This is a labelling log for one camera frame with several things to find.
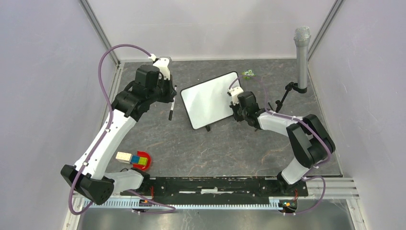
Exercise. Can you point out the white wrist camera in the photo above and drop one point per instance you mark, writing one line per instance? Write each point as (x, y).
(163, 64)
(234, 93)

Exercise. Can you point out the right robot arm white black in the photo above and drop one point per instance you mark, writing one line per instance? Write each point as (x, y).
(310, 141)

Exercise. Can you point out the aluminium frame rail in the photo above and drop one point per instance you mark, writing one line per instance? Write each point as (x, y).
(336, 188)

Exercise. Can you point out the red bowl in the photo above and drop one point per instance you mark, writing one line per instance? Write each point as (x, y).
(142, 153)

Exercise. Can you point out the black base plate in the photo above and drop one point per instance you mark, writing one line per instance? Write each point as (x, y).
(233, 190)

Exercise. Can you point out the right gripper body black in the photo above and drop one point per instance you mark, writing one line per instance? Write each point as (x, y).
(239, 114)

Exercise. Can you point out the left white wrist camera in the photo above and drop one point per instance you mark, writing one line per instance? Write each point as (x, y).
(163, 64)

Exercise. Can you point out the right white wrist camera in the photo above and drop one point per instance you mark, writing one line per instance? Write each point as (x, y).
(234, 93)

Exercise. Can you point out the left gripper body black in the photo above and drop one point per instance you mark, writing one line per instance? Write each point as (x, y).
(163, 93)

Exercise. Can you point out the white whiteboard black frame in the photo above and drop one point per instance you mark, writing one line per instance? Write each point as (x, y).
(208, 102)

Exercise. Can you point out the green toy block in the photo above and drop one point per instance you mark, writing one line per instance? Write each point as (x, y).
(248, 74)

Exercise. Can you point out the grey microphone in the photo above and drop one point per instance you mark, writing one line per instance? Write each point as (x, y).
(302, 37)

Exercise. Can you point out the beige wooden block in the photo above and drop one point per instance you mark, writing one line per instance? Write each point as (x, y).
(124, 157)

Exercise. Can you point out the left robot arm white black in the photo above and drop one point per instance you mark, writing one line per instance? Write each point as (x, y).
(88, 176)

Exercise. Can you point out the white marker pen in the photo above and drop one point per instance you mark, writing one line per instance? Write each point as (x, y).
(172, 104)

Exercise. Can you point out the colourful cube block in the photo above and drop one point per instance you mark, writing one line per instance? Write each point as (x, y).
(140, 162)

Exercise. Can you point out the black microphone stand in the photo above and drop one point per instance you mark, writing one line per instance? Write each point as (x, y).
(289, 87)

